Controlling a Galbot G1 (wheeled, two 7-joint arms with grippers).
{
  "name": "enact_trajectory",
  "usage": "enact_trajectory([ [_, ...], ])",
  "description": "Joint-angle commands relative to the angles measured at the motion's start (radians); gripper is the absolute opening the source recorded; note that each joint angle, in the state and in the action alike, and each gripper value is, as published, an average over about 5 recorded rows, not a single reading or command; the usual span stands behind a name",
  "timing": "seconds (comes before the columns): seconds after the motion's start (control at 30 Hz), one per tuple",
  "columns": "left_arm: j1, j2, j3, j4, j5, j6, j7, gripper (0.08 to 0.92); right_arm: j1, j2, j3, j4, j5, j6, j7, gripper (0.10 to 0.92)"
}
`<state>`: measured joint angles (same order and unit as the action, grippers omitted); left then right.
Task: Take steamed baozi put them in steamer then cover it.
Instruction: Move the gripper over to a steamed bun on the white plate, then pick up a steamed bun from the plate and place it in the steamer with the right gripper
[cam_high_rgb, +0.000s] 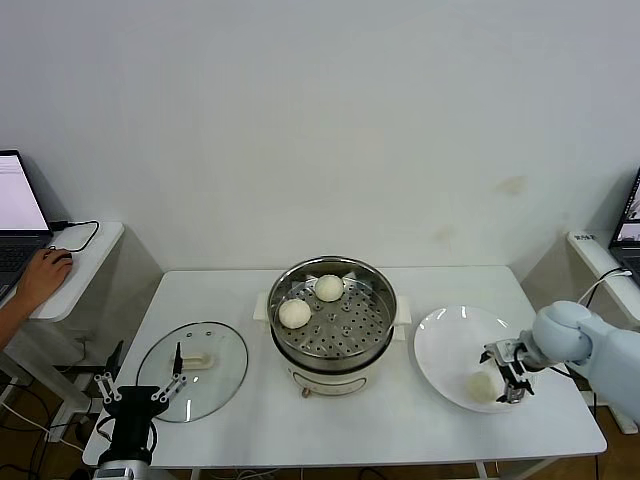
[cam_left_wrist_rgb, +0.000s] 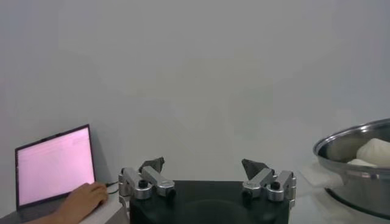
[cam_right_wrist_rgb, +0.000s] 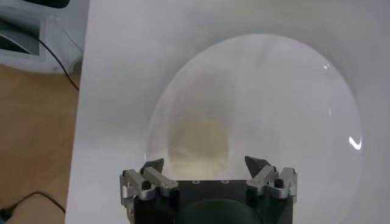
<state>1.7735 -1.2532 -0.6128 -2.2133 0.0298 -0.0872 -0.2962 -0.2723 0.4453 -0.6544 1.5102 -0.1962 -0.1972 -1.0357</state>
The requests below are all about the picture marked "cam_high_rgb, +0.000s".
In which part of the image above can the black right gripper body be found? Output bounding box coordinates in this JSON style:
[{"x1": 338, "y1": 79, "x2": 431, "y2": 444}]
[{"x1": 499, "y1": 344, "x2": 536, "y2": 389}]

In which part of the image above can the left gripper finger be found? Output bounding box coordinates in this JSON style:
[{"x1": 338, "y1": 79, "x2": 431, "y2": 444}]
[
  {"x1": 152, "y1": 342, "x2": 189, "y2": 402},
  {"x1": 93, "y1": 340, "x2": 125, "y2": 404}
]

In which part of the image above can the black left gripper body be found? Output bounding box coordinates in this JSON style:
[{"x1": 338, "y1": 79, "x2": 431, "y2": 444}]
[{"x1": 102, "y1": 385, "x2": 164, "y2": 454}]

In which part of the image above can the white steamed baozi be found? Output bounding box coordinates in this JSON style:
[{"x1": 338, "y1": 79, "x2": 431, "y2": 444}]
[
  {"x1": 278, "y1": 298, "x2": 313, "y2": 330},
  {"x1": 465, "y1": 370, "x2": 501, "y2": 404},
  {"x1": 314, "y1": 273, "x2": 345, "y2": 304}
]

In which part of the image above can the round glass pot lid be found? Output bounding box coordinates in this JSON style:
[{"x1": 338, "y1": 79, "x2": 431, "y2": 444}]
[{"x1": 135, "y1": 320, "x2": 250, "y2": 424}]

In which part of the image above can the bare person forearm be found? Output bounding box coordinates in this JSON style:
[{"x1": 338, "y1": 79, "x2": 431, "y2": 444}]
[{"x1": 0, "y1": 298, "x2": 34, "y2": 351}]

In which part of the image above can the stainless steel steamer insert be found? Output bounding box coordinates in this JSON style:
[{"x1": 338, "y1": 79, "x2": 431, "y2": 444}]
[{"x1": 267, "y1": 255, "x2": 400, "y2": 362}]

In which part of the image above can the bare person hand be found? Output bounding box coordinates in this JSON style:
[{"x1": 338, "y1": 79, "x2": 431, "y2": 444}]
[{"x1": 16, "y1": 248, "x2": 75, "y2": 314}]

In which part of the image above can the round white plate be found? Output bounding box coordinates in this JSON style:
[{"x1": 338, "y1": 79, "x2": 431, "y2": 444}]
[{"x1": 413, "y1": 304, "x2": 531, "y2": 414}]

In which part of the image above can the cream electric cooker base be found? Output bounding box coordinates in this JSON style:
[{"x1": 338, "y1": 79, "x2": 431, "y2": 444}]
[{"x1": 253, "y1": 291, "x2": 414, "y2": 400}]

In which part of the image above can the dark laptop with video windows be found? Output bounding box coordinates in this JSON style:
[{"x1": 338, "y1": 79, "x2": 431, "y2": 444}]
[{"x1": 610, "y1": 167, "x2": 640, "y2": 279}]

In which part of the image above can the dark laptop with pale screen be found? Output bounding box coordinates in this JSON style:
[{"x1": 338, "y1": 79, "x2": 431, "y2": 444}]
[{"x1": 0, "y1": 148, "x2": 55, "y2": 304}]

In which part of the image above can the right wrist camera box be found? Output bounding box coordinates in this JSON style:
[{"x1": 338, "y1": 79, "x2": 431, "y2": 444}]
[{"x1": 492, "y1": 339, "x2": 519, "y2": 362}]

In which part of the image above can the black floor cable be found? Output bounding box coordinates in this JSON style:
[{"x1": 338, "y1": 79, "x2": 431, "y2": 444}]
[{"x1": 0, "y1": 383, "x2": 56, "y2": 436}]

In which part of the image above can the white floor cable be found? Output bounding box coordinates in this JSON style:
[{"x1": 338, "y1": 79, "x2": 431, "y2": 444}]
[{"x1": 0, "y1": 402, "x2": 52, "y2": 432}]

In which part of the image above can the white charging cable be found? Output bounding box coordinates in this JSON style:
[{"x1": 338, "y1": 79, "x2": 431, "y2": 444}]
[{"x1": 577, "y1": 268, "x2": 632, "y2": 306}]

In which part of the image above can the black desk cable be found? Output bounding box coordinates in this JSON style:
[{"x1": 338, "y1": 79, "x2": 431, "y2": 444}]
[{"x1": 48, "y1": 218, "x2": 101, "y2": 251}]

